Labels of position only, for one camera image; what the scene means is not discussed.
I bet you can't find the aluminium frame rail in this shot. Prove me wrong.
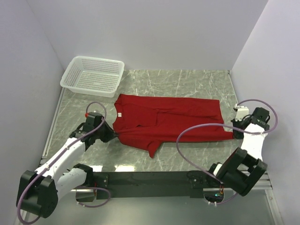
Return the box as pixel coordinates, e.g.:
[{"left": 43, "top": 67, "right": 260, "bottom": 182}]
[{"left": 25, "top": 69, "right": 71, "bottom": 192}]

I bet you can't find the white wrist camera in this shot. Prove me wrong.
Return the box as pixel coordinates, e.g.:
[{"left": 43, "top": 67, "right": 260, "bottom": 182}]
[
  {"left": 233, "top": 104, "right": 249, "bottom": 121},
  {"left": 85, "top": 110, "right": 102, "bottom": 118}
]

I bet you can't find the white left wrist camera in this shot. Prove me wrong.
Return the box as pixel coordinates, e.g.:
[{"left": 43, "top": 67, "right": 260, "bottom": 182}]
[{"left": 85, "top": 110, "right": 102, "bottom": 118}]

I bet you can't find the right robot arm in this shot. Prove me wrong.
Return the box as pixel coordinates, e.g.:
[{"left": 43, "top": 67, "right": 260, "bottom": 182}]
[{"left": 206, "top": 107, "right": 270, "bottom": 196}]

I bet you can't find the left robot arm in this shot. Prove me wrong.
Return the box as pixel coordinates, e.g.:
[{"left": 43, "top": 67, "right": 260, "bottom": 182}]
[{"left": 16, "top": 112, "right": 115, "bottom": 224}]

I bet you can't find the black base beam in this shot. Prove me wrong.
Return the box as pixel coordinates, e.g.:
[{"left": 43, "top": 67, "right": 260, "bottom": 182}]
[{"left": 93, "top": 170, "right": 221, "bottom": 198}]

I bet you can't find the white plastic basket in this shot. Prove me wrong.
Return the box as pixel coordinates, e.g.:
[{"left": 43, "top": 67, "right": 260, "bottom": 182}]
[{"left": 60, "top": 56, "right": 125, "bottom": 98}]

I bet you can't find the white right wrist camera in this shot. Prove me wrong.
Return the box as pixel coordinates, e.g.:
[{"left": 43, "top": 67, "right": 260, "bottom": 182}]
[{"left": 233, "top": 104, "right": 249, "bottom": 121}]

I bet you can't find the red t shirt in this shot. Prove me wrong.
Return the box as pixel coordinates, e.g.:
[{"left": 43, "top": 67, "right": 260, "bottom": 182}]
[{"left": 113, "top": 94, "right": 233, "bottom": 158}]

